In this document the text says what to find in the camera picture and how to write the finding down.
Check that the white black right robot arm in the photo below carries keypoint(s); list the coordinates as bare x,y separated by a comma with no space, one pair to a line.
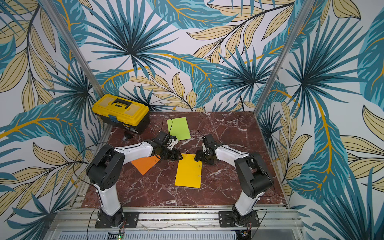
253,174

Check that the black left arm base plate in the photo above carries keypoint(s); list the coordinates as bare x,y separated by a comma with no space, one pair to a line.
120,220

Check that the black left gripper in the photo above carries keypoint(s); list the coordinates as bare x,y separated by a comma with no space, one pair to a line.
174,156

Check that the aluminium corner post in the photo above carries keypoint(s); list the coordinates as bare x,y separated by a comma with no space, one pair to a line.
59,22
285,51

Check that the green paper sheet stack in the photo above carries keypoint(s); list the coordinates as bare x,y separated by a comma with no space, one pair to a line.
179,128

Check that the orange paper sheet stack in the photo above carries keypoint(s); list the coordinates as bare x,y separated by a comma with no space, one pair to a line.
143,165

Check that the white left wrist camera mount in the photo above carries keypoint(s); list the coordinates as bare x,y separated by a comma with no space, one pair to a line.
172,142

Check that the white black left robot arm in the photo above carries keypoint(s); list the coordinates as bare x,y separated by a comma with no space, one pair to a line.
105,169

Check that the aluminium corner post right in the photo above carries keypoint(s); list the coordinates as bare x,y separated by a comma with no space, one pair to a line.
285,51

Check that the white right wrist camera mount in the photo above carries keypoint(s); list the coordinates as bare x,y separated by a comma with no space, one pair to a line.
204,147

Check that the aluminium front rail frame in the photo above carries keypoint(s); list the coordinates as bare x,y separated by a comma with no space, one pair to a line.
180,223

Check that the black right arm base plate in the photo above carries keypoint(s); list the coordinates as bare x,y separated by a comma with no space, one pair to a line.
232,219

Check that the yellow black toolbox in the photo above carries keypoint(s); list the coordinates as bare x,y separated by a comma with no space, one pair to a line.
122,113

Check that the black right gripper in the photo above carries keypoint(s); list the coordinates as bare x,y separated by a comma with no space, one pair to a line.
204,156

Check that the aluminium corner post left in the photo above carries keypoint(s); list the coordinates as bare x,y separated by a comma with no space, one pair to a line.
59,22

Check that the yellow paper sheet stack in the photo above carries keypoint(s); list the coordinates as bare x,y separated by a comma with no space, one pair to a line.
189,172

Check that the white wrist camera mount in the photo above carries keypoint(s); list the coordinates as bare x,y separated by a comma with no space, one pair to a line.
204,147
172,142

